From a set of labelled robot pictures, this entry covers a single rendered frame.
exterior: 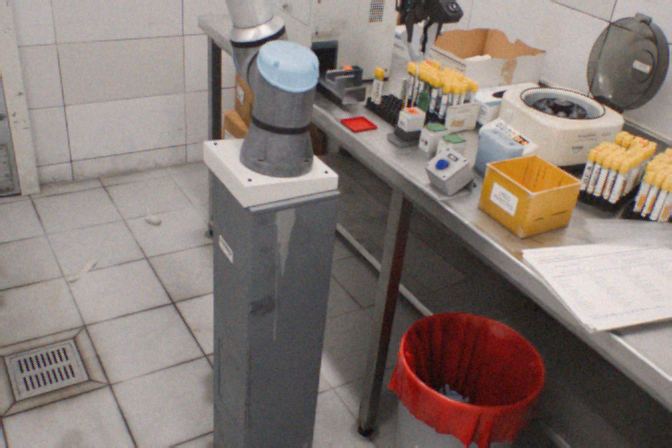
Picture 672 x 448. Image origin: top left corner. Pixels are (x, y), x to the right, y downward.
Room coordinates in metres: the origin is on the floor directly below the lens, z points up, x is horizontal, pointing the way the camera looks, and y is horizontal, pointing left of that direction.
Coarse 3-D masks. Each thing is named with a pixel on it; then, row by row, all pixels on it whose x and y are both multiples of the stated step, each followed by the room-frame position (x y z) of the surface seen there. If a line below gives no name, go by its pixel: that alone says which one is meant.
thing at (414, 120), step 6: (408, 108) 1.56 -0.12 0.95; (414, 108) 1.56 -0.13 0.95; (402, 114) 1.54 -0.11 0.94; (408, 114) 1.53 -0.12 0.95; (414, 114) 1.52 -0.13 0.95; (420, 114) 1.53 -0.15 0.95; (402, 120) 1.53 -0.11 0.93; (408, 120) 1.52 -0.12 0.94; (414, 120) 1.52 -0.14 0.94; (420, 120) 1.53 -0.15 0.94; (402, 126) 1.53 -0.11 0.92; (408, 126) 1.52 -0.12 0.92; (414, 126) 1.52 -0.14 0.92; (420, 126) 1.53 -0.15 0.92
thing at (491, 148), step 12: (492, 132) 1.41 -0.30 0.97; (480, 144) 1.42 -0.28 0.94; (492, 144) 1.38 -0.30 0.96; (504, 144) 1.36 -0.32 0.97; (516, 144) 1.36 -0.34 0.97; (480, 156) 1.41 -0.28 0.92; (492, 156) 1.37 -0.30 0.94; (504, 156) 1.34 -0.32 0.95; (516, 156) 1.35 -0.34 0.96; (480, 168) 1.40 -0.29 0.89; (480, 180) 1.37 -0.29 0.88
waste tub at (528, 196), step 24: (504, 168) 1.28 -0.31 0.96; (528, 168) 1.31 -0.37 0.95; (552, 168) 1.28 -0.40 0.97; (504, 192) 1.20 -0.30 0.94; (528, 192) 1.15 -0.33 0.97; (552, 192) 1.17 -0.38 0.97; (576, 192) 1.21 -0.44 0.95; (504, 216) 1.19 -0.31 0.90; (528, 216) 1.15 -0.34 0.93; (552, 216) 1.18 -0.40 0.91
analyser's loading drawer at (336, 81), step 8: (320, 72) 1.84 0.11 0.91; (328, 72) 1.77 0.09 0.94; (336, 72) 1.78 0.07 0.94; (344, 72) 1.80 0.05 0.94; (320, 80) 1.78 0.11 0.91; (328, 80) 1.76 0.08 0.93; (336, 80) 1.73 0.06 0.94; (344, 80) 1.74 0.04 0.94; (352, 80) 1.76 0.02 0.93; (328, 88) 1.75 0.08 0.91; (336, 88) 1.73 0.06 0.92; (344, 88) 1.74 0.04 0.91; (352, 88) 1.69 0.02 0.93; (360, 88) 1.71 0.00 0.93; (344, 96) 1.68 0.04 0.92; (352, 96) 1.69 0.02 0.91; (360, 96) 1.71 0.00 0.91
